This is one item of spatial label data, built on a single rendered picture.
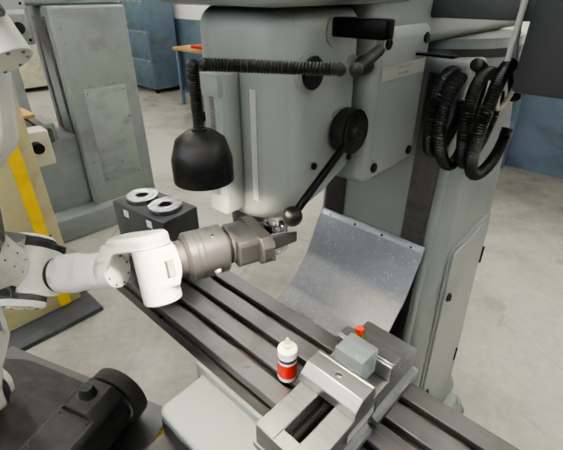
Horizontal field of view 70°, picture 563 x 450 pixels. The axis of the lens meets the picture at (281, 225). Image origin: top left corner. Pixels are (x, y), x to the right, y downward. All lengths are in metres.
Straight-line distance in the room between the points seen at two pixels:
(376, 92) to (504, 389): 1.86
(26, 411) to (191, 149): 1.18
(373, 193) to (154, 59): 7.09
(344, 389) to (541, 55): 0.59
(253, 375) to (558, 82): 0.74
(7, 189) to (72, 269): 1.60
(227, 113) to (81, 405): 1.03
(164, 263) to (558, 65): 0.64
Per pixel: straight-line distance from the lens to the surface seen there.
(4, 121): 0.68
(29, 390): 1.57
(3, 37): 0.60
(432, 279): 1.13
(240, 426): 0.98
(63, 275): 0.80
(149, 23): 7.90
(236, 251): 0.72
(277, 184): 0.61
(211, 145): 0.46
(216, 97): 0.58
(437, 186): 0.99
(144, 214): 1.14
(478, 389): 2.28
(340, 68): 0.42
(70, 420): 1.41
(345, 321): 1.11
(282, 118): 0.58
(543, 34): 0.70
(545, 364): 2.55
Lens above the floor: 1.65
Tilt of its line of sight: 30 degrees down
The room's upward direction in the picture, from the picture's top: straight up
